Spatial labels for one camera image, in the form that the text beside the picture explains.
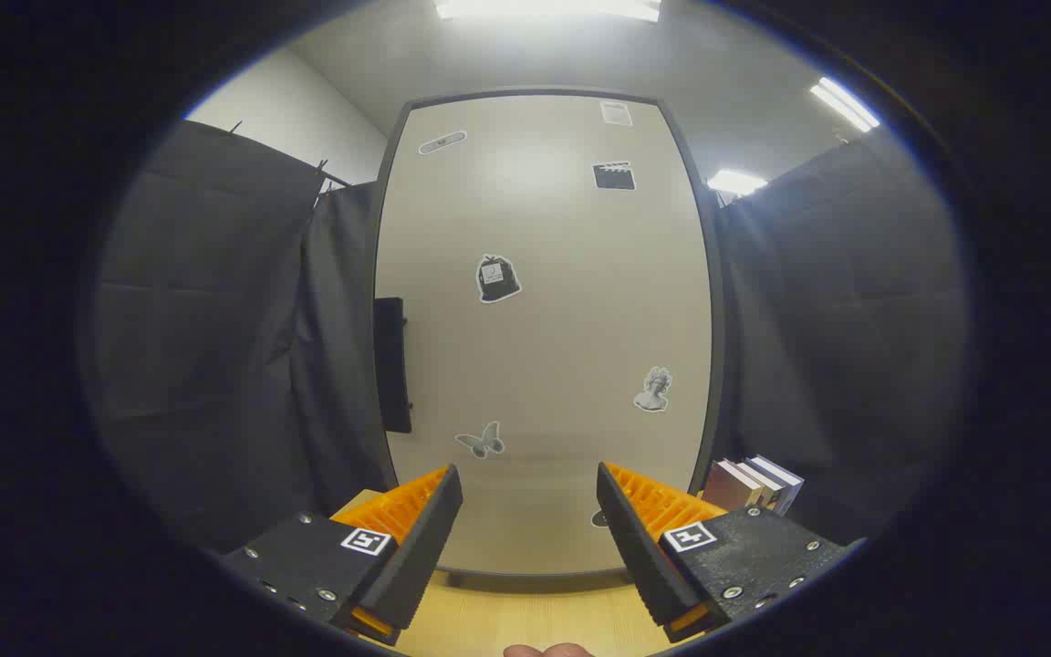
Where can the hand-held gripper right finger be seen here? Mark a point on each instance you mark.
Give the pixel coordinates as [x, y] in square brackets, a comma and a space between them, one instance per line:
[639, 547]

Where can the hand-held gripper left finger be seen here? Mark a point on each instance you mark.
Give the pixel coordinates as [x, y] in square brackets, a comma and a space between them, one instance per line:
[421, 547]

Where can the thin beige book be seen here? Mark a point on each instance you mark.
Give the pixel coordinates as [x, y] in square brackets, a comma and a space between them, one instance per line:
[767, 491]

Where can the grey cabinet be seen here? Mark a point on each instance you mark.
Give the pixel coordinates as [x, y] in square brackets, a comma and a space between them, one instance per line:
[718, 319]

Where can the black backdrop cloth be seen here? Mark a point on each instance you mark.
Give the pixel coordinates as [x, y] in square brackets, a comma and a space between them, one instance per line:
[215, 319]

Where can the small ceiling light panel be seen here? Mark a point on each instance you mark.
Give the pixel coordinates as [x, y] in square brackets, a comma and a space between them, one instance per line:
[735, 182]

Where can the long ceiling light strip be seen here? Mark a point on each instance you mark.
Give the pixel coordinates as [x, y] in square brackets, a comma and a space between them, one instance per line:
[845, 105]

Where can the large ceiling light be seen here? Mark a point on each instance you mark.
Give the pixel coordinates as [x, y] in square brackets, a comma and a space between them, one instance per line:
[544, 7]

